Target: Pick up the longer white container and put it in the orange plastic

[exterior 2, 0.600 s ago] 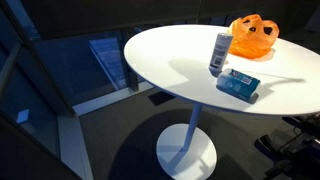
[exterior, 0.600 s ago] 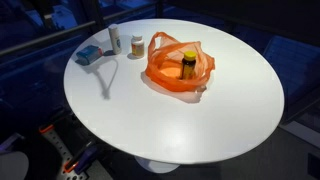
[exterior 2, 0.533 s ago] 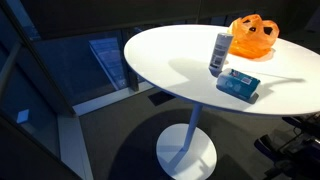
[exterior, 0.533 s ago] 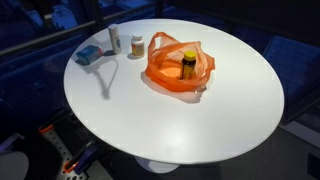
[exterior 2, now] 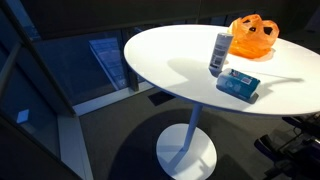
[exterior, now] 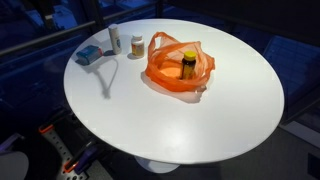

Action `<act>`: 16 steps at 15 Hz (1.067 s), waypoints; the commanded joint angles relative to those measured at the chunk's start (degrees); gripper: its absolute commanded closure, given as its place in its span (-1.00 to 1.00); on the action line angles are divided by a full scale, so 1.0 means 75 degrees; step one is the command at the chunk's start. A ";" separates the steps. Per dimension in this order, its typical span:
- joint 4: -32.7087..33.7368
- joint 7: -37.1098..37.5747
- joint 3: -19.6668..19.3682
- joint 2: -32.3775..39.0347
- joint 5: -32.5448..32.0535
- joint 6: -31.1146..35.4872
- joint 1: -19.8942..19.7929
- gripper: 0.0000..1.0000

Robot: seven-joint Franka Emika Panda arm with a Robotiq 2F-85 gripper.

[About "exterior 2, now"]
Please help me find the dark floor vent panel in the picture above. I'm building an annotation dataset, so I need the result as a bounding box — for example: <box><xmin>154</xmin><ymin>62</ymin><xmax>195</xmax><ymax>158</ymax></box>
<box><xmin>147</xmin><ymin>90</ymin><xmax>176</xmax><ymax>107</ymax></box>

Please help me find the white window sill ledge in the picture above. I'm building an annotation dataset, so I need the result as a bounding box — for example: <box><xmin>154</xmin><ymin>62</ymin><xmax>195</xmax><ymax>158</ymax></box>
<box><xmin>72</xmin><ymin>80</ymin><xmax>155</xmax><ymax>117</ymax></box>

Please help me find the blue wet wipes pack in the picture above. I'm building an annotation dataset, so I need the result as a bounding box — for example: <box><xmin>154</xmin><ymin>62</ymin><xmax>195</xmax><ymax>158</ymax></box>
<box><xmin>215</xmin><ymin>68</ymin><xmax>262</xmax><ymax>103</ymax></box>

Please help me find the white round table base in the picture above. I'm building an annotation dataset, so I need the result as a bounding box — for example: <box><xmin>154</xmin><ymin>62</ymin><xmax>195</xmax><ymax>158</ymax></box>
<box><xmin>155</xmin><ymin>123</ymin><xmax>218</xmax><ymax>180</ymax></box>

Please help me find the orange plastic bag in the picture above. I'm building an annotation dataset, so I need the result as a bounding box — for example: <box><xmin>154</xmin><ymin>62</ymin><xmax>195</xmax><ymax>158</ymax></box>
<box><xmin>227</xmin><ymin>13</ymin><xmax>280</xmax><ymax>60</ymax></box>

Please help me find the dark wheeled equipment base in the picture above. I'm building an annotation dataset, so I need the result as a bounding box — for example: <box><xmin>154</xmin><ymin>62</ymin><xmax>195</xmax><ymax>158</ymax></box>
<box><xmin>253</xmin><ymin>112</ymin><xmax>320</xmax><ymax>180</ymax></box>

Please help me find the white table pedestal leg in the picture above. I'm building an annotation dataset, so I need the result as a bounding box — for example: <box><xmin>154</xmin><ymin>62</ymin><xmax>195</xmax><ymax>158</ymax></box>
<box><xmin>182</xmin><ymin>103</ymin><xmax>204</xmax><ymax>152</ymax></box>

